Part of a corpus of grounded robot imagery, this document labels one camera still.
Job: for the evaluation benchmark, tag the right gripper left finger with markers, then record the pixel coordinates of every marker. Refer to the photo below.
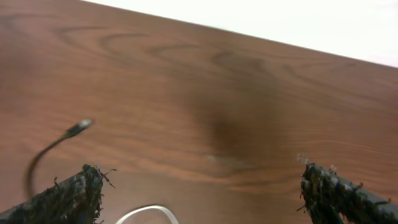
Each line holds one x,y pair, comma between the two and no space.
76,200

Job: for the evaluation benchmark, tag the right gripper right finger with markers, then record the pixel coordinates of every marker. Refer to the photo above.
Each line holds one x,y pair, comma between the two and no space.
331,199

